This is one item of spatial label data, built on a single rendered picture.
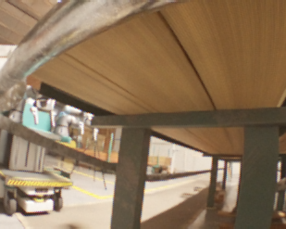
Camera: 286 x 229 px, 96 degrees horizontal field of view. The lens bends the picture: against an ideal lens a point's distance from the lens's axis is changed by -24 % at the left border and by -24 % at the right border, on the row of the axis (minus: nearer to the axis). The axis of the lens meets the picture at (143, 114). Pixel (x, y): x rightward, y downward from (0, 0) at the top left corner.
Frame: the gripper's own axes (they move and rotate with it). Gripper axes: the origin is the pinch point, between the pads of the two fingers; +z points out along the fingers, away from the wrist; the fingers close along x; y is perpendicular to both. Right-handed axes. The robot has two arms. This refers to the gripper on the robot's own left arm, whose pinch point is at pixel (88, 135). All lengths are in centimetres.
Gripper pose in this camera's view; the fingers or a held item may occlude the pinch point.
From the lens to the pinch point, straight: 136.7
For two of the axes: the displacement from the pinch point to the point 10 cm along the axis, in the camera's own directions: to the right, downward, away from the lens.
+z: 1.6, 8.2, -5.5
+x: 5.3, 4.0, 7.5
